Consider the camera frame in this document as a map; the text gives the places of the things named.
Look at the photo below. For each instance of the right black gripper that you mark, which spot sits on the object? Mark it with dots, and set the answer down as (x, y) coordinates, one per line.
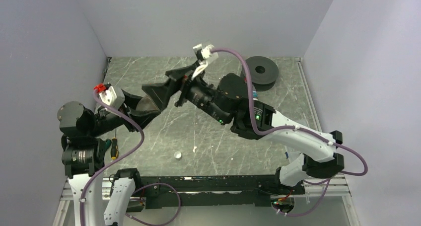
(161, 93)

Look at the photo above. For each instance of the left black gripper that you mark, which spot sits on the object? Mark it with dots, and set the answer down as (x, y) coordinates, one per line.
(142, 117)

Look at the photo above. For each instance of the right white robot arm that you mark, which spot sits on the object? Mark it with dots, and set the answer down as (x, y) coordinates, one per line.
(228, 103)

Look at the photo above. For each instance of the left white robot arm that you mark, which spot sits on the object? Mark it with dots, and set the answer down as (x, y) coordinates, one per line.
(84, 153)

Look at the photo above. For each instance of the white bottle cap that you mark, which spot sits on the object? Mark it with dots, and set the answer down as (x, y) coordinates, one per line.
(178, 155)

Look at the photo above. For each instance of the water bottle red label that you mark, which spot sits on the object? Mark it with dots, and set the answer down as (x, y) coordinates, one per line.
(255, 95)

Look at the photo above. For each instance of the yellow black screwdriver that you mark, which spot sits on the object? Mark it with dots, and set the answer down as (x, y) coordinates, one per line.
(114, 151)

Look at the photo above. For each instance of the black filament spool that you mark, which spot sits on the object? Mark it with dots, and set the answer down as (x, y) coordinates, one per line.
(264, 72)

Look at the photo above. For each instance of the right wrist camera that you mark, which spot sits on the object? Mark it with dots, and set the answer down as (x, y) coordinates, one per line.
(205, 57)

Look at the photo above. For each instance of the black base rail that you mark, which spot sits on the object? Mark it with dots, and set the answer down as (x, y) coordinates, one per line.
(171, 191)

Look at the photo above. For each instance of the aluminium frame rail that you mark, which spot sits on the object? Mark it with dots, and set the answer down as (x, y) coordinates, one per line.
(106, 201)

